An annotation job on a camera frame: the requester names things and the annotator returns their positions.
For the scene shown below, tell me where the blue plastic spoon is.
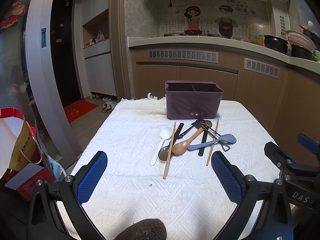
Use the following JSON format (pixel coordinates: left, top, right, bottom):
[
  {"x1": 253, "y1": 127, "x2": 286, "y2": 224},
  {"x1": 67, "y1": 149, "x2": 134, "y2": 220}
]
[{"x1": 187, "y1": 134, "x2": 236, "y2": 151}]

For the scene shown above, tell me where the wooden chopstick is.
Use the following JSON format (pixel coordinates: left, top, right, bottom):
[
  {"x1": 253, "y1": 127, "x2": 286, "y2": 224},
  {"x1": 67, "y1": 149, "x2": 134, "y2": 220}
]
[
  {"x1": 163, "y1": 122, "x2": 176, "y2": 179},
  {"x1": 205, "y1": 119, "x2": 220, "y2": 167}
]

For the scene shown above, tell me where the wooden spoon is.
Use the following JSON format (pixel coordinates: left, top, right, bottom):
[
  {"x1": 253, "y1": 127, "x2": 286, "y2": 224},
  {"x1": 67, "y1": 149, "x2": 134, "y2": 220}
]
[{"x1": 172, "y1": 128, "x2": 204, "y2": 155}]

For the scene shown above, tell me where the black handled steel spoon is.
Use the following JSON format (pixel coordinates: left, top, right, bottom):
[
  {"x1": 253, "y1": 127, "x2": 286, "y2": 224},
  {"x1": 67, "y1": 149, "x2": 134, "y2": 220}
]
[{"x1": 158, "y1": 123, "x2": 184, "y2": 161}]

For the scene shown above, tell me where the white plastic spoon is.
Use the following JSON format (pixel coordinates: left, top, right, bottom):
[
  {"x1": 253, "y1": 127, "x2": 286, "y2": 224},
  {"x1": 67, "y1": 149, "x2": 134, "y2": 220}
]
[{"x1": 150, "y1": 127, "x2": 172, "y2": 166}]

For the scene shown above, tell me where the steel ladle white ball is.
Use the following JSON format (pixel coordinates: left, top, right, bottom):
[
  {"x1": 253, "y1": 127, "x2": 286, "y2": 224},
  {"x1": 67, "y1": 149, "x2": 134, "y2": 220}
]
[{"x1": 200, "y1": 123, "x2": 231, "y2": 152}]

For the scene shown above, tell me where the red white box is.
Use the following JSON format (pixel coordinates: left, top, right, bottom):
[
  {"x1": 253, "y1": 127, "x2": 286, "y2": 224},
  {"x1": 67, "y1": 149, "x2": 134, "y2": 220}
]
[{"x1": 5, "y1": 163, "x2": 55, "y2": 200}]

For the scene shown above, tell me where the red yellow gift bag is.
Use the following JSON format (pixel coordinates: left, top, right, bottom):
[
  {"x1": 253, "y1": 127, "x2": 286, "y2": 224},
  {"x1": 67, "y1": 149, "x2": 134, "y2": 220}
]
[{"x1": 1, "y1": 107, "x2": 43, "y2": 180}]

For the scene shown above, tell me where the black cooking pot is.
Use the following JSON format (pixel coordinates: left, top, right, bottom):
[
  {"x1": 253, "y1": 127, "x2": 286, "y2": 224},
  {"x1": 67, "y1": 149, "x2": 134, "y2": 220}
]
[{"x1": 264, "y1": 35, "x2": 289, "y2": 54}]

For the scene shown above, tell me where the pink striped bowl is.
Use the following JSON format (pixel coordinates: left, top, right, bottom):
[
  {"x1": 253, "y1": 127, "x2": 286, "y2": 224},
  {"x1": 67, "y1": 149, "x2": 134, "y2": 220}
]
[{"x1": 285, "y1": 30, "x2": 316, "y2": 53}]

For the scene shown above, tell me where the red door mat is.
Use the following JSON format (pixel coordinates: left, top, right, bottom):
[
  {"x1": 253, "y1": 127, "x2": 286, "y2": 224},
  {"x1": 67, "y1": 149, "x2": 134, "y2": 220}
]
[{"x1": 64, "y1": 100, "x2": 98, "y2": 123}]

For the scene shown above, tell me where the white textured table cloth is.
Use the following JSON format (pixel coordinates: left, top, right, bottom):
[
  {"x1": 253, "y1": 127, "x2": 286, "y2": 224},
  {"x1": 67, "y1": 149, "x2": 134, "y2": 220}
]
[{"x1": 71, "y1": 98, "x2": 279, "y2": 239}]

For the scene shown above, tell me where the purple utensil caddy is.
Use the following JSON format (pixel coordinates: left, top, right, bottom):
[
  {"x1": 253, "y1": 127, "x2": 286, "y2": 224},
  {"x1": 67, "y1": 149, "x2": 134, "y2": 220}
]
[{"x1": 165, "y1": 81, "x2": 223, "y2": 120}]

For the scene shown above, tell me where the pair of slippers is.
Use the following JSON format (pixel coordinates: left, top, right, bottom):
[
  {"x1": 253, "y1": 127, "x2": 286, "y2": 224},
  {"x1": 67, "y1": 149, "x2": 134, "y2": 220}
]
[{"x1": 101, "y1": 98, "x2": 117, "y2": 113}]

